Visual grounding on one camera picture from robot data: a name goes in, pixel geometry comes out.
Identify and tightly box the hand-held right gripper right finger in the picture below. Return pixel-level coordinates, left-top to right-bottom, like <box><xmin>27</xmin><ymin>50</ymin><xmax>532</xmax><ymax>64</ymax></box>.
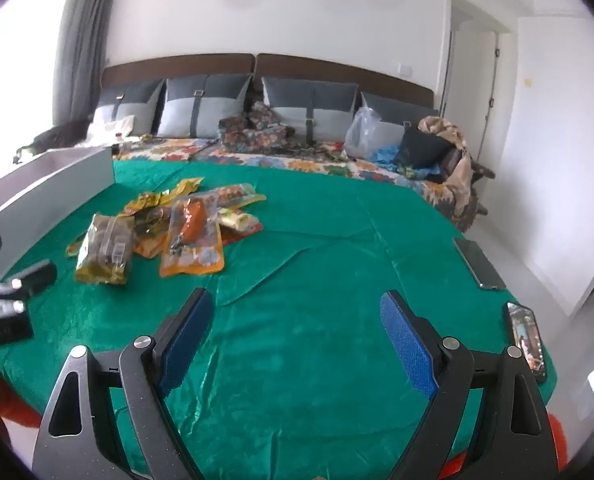
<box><xmin>379</xmin><ymin>290</ymin><xmax>562</xmax><ymax>480</ymax></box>

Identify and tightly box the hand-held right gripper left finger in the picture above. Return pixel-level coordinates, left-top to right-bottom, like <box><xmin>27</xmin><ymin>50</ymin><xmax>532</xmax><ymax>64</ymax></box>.
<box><xmin>31</xmin><ymin>287</ymin><xmax>214</xmax><ymax>480</ymax></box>

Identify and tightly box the clear packet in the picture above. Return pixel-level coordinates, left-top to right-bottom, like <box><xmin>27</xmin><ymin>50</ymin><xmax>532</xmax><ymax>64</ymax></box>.
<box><xmin>74</xmin><ymin>212</ymin><xmax>134</xmax><ymax>287</ymax></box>

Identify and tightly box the white box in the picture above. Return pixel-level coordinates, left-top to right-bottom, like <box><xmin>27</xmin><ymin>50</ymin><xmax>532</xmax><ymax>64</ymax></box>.
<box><xmin>0</xmin><ymin>146</ymin><xmax>115</xmax><ymax>281</ymax></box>

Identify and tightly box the orange chicken leg snack packet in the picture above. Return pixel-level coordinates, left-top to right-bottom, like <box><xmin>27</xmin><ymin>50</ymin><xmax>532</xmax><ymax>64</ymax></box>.
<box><xmin>159</xmin><ymin>195</ymin><xmax>225</xmax><ymax>278</ymax></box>

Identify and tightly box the small yellow white snack packet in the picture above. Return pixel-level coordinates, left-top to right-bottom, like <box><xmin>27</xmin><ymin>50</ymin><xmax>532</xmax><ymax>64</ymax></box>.
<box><xmin>217</xmin><ymin>208</ymin><xmax>264</xmax><ymax>243</ymax></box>

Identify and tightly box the yellow cartoon snack packet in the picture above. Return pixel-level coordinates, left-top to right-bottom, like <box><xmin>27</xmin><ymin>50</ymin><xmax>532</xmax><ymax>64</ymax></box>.
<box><xmin>123</xmin><ymin>191</ymin><xmax>175</xmax><ymax>221</ymax></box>

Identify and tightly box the grey phone with dark screen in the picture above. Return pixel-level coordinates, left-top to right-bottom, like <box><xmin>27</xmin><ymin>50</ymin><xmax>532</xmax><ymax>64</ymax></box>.
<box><xmin>452</xmin><ymin>237</ymin><xmax>506</xmax><ymax>291</ymax></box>

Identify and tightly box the black phone with lit screen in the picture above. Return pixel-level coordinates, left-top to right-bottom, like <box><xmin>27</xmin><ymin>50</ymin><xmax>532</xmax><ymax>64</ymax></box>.
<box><xmin>504</xmin><ymin>302</ymin><xmax>548</xmax><ymax>386</ymax></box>

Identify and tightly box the green satin cloth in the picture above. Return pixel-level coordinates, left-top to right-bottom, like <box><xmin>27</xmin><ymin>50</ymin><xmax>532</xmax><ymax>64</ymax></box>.
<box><xmin>0</xmin><ymin>157</ymin><xmax>560</xmax><ymax>480</ymax></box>

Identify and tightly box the dark cloth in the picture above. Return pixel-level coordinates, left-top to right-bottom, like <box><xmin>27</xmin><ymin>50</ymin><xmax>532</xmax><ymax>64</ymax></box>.
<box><xmin>20</xmin><ymin>122</ymin><xmax>90</xmax><ymax>158</ymax></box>

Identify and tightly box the white bag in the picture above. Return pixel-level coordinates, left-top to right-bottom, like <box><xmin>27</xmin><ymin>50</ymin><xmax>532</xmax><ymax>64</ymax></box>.
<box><xmin>84</xmin><ymin>116</ymin><xmax>135</xmax><ymax>143</ymax></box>

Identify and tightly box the dark brown chair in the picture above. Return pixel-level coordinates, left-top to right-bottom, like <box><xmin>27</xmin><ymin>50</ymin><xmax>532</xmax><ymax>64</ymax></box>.
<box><xmin>442</xmin><ymin>147</ymin><xmax>498</xmax><ymax>216</ymax></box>

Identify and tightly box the blue cloth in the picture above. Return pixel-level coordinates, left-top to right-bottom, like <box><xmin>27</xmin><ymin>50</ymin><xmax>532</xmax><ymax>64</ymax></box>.
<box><xmin>372</xmin><ymin>146</ymin><xmax>403</xmax><ymax>166</ymax></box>

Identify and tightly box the grey two-tone pillow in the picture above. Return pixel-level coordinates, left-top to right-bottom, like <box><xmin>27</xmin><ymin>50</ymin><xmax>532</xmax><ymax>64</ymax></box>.
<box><xmin>359</xmin><ymin>91</ymin><xmax>440</xmax><ymax>146</ymax></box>
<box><xmin>156</xmin><ymin>74</ymin><xmax>254</xmax><ymax>139</ymax></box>
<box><xmin>261</xmin><ymin>77</ymin><xmax>359</xmax><ymax>143</ymax></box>
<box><xmin>93</xmin><ymin>80</ymin><xmax>165</xmax><ymax>137</ymax></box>

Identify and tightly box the black bag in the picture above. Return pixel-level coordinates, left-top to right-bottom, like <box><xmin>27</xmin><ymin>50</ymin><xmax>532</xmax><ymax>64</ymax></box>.
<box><xmin>394</xmin><ymin>125</ymin><xmax>452</xmax><ymax>181</ymax></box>

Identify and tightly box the beige patterned blanket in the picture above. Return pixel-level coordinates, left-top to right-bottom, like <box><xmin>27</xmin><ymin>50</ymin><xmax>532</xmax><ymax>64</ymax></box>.
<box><xmin>419</xmin><ymin>116</ymin><xmax>478</xmax><ymax>211</ymax></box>

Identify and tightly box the clear plastic bag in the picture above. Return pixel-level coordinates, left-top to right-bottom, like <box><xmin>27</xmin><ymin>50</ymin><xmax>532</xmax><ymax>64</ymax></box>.
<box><xmin>344</xmin><ymin>106</ymin><xmax>383</xmax><ymax>160</ymax></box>

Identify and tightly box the grey curtain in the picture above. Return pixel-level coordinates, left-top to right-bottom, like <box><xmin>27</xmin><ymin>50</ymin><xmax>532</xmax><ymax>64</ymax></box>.
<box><xmin>52</xmin><ymin>0</ymin><xmax>128</xmax><ymax>131</ymax></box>

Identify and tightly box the dark floral garment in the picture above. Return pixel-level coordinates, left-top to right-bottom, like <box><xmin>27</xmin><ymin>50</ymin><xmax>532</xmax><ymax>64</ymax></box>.
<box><xmin>218</xmin><ymin>101</ymin><xmax>296</xmax><ymax>148</ymax></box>

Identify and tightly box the brown headboard panel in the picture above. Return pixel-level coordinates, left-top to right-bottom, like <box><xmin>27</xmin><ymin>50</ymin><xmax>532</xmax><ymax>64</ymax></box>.
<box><xmin>255</xmin><ymin>53</ymin><xmax>435</xmax><ymax>106</ymax></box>
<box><xmin>100</xmin><ymin>53</ymin><xmax>255</xmax><ymax>93</ymax></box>

